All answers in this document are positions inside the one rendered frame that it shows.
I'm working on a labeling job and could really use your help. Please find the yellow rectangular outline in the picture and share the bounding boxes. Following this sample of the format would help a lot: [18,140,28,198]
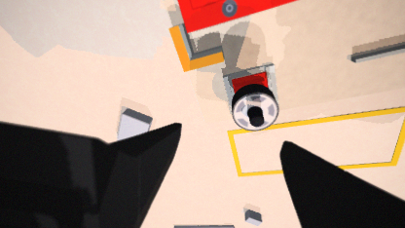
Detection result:
[227,107,405,176]

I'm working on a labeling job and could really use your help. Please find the black wheel with white hub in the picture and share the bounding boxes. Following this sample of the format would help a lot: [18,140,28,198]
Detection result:
[232,84,278,132]

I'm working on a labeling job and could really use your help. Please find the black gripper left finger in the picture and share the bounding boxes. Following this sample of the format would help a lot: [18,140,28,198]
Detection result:
[0,121,182,228]

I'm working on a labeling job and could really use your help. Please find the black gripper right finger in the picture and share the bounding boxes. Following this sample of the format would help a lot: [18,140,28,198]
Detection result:
[278,140,405,228]

